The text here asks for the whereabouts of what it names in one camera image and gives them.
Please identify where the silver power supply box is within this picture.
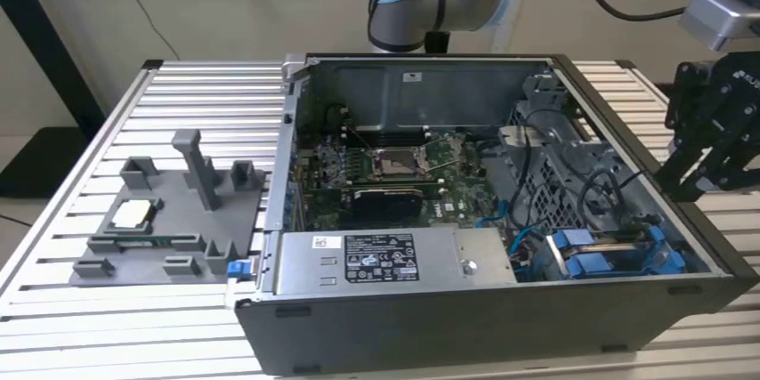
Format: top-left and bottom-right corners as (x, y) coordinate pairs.
(273, 226), (516, 296)

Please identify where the thin wire locking lever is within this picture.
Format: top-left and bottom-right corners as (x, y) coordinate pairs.
(349, 125), (376, 150)

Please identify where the long black wire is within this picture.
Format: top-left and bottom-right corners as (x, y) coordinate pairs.
(511, 108), (572, 230)

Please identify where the black RAM slot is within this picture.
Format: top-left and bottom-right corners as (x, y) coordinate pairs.
(341, 132), (448, 141)
(341, 125), (432, 133)

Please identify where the blue wire bundle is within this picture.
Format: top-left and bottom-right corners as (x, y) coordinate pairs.
(507, 226), (545, 265)

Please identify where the CPU socket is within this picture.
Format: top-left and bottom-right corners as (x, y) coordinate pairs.
(368, 147), (420, 176)

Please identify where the metal socket cover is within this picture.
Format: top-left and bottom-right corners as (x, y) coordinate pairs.
(417, 138), (465, 166)

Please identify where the black graphics card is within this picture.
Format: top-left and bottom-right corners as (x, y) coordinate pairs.
(349, 187), (427, 228)

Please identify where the black stand with base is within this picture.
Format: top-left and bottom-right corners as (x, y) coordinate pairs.
(0, 0), (105, 198)

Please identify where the green RAM stick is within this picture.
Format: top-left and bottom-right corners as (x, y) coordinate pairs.
(117, 237), (180, 249)

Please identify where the grey parts rack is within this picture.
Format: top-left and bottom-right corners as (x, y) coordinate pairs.
(69, 128), (272, 287)

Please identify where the hard disk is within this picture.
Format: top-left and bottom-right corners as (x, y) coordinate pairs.
(548, 224), (685, 262)

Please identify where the black disk wire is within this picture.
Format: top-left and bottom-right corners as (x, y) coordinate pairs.
(596, 161), (652, 226)
(577, 168), (625, 223)

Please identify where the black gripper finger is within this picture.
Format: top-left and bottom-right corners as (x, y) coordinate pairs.
(655, 61), (724, 202)
(708, 94), (760, 194)

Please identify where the open black PC case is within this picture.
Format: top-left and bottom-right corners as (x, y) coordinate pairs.
(224, 51), (760, 376)

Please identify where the silver CPU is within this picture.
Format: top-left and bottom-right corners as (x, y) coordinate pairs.
(112, 199), (157, 229)

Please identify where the black expansion slot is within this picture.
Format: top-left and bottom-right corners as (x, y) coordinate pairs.
(347, 178), (448, 188)

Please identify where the thin black wall cable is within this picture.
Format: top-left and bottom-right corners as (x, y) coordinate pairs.
(101, 0), (179, 61)

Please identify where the blue case latch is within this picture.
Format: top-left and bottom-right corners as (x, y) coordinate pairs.
(225, 259), (255, 282)

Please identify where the green motherboard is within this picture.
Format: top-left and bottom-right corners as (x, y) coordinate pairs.
(293, 130), (513, 232)

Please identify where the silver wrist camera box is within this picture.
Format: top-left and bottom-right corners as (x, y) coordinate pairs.
(679, 0), (760, 50)

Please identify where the metal disk bay cage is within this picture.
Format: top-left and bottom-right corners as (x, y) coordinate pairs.
(481, 71), (713, 284)

